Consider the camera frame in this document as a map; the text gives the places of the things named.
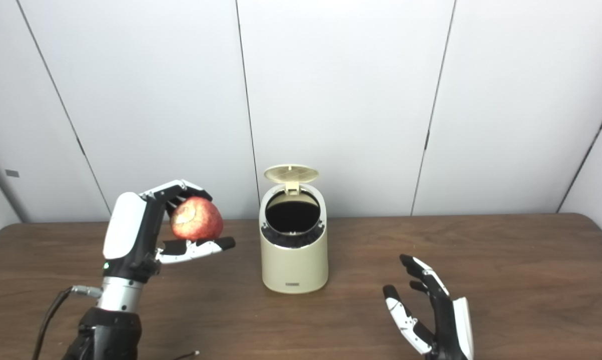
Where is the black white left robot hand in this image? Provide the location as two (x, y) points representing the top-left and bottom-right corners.
(103, 179), (236, 285)

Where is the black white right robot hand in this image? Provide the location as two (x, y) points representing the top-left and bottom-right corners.
(383, 254), (475, 360)

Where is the red apple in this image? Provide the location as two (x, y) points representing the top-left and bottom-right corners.
(170, 196), (224, 242)

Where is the cream-colored bin body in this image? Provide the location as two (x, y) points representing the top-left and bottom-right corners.
(259, 183), (329, 295)

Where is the cream round bin lid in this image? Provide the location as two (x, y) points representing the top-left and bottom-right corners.
(264, 164), (320, 196)

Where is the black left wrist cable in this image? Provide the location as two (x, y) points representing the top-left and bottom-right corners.
(31, 285), (104, 360)

